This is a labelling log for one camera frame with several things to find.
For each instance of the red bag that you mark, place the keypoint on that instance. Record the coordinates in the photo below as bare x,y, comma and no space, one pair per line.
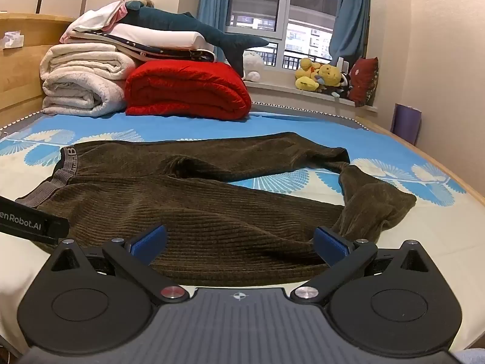
363,79

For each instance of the white folded duvet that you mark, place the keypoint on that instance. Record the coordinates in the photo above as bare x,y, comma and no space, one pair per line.
151,36

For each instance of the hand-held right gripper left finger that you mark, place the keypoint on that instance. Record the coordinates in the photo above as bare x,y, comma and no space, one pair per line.
149,240

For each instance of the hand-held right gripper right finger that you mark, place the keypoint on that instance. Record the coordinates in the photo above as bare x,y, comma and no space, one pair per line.
331,244

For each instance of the white fleece folded blanket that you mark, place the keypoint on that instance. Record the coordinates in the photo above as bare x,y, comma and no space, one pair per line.
79,94

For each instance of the purple bag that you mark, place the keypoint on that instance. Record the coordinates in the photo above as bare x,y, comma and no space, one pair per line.
406,123

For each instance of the navy patterned folded quilt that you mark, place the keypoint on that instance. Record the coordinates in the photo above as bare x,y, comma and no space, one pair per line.
170,53

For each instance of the wooden headboard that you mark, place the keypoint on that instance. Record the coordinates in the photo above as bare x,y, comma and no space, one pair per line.
22,76

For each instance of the pink white folded cloth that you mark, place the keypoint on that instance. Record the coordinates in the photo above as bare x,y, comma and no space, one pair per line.
98,15

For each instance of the teal shark plush toy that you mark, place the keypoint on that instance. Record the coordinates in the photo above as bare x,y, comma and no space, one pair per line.
182,22

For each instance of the yellow plush toy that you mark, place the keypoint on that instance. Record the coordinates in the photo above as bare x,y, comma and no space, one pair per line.
330,75
307,76

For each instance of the blue curtain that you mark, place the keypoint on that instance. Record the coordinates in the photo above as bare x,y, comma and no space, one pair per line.
216,7
350,15

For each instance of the dark striped plush toy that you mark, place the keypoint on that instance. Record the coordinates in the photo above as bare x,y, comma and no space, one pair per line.
339,87

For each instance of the white plush toy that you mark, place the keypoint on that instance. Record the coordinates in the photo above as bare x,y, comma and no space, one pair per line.
252,64

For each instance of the window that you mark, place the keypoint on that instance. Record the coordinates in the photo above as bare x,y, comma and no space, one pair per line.
280,7

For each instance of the cream folded blanket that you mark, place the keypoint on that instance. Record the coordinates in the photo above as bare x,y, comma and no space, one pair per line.
83,58

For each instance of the red folded blanket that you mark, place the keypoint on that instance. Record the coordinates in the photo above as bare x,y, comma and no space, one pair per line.
189,87

